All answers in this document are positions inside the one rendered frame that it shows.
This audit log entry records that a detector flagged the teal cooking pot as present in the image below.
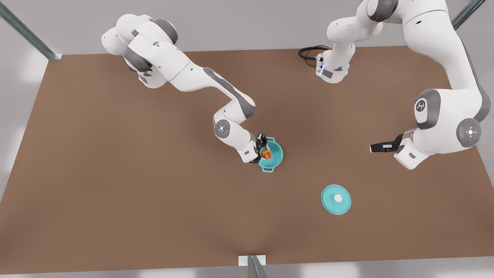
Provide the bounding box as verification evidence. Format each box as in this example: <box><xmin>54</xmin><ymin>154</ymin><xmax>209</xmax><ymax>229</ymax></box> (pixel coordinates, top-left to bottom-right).
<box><xmin>257</xmin><ymin>137</ymin><xmax>284</xmax><ymax>173</ymax></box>

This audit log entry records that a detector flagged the teal pot lid white knob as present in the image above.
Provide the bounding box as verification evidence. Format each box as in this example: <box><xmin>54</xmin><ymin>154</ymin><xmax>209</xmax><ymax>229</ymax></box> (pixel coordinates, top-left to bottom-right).
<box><xmin>321</xmin><ymin>184</ymin><xmax>352</xmax><ymax>215</ymax></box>

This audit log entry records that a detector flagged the black cable loop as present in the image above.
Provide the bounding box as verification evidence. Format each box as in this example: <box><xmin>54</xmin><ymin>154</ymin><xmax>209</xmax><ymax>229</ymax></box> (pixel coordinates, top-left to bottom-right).
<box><xmin>298</xmin><ymin>45</ymin><xmax>330</xmax><ymax>66</ymax></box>

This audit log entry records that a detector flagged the silver frame post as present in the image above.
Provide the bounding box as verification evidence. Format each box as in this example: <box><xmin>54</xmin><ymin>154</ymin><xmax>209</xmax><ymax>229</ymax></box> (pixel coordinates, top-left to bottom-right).
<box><xmin>238</xmin><ymin>255</ymin><xmax>268</xmax><ymax>278</ymax></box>
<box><xmin>0</xmin><ymin>3</ymin><xmax>63</xmax><ymax>61</ymax></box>
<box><xmin>452</xmin><ymin>0</ymin><xmax>487</xmax><ymax>31</ymax></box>

